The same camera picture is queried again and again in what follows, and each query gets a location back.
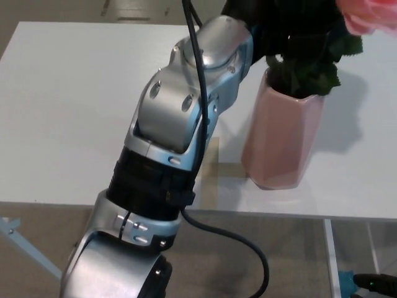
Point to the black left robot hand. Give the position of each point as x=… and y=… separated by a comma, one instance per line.
x=279, y=21

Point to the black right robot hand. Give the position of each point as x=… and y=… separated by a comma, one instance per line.
x=380, y=284

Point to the pink rose bouquet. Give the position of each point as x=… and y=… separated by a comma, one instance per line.
x=310, y=74

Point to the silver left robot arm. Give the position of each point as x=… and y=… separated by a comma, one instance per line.
x=164, y=124

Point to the pink faceted ceramic vase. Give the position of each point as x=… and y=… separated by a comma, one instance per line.
x=279, y=139

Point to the teal floor item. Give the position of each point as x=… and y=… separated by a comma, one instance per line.
x=346, y=284

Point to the white table leg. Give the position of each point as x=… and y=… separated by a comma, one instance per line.
x=330, y=264

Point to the long beige tape strip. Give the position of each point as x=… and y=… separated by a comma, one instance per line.
x=211, y=186

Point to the white metal stand bracket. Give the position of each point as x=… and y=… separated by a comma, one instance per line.
x=21, y=242

